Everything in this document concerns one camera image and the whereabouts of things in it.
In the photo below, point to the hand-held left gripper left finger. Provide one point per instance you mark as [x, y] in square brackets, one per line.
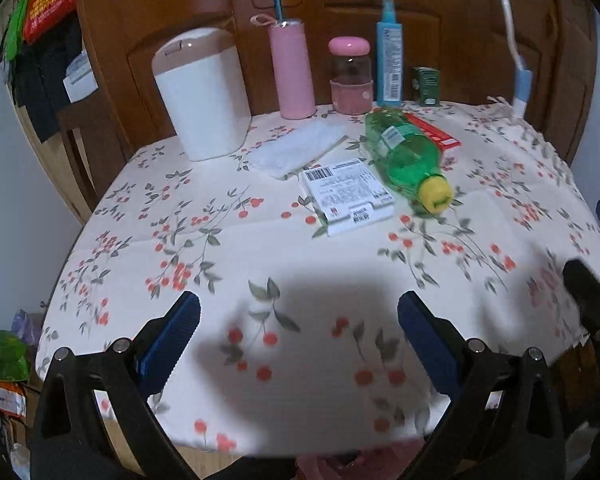
[172, 342]

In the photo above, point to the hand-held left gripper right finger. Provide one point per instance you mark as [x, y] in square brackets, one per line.
[430, 347]

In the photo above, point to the pink plastic bag bin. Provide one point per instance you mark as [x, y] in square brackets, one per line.
[325, 466]

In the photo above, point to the floral tablecloth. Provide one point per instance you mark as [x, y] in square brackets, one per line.
[280, 270]

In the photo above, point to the purple plastic bag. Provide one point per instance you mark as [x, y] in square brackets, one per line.
[26, 327]

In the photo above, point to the green plastic bag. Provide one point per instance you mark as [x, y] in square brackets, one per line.
[2, 357]

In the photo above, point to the white labelled box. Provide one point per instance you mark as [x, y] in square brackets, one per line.
[345, 192]

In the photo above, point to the orange cardboard box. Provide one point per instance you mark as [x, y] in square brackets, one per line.
[2, 399]

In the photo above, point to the red toothpaste box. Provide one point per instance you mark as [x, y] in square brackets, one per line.
[440, 137]

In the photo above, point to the green plastic bottle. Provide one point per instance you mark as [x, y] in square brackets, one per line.
[405, 155]

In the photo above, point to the wooden chair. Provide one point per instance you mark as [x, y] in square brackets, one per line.
[87, 150]

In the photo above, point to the small green box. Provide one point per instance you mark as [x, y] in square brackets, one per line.
[426, 87]

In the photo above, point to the white bin with pink lid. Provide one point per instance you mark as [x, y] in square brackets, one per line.
[200, 95]

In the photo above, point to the blue spray bottle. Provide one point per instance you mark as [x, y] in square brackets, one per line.
[390, 60]

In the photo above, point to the wooden wardrobe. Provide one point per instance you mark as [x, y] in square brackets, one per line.
[430, 10]

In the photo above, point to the pink glass jar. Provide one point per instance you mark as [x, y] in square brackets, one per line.
[350, 80]

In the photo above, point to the white paper tag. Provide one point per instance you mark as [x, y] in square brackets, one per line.
[80, 77]

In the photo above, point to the black hanging clothes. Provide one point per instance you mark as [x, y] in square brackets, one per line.
[45, 90]

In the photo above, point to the pink thermos bottle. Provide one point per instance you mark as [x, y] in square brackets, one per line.
[292, 70]

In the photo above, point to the green hanging package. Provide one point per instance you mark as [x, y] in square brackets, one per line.
[15, 30]

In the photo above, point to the red hanging package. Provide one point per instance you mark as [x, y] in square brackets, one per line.
[47, 5]

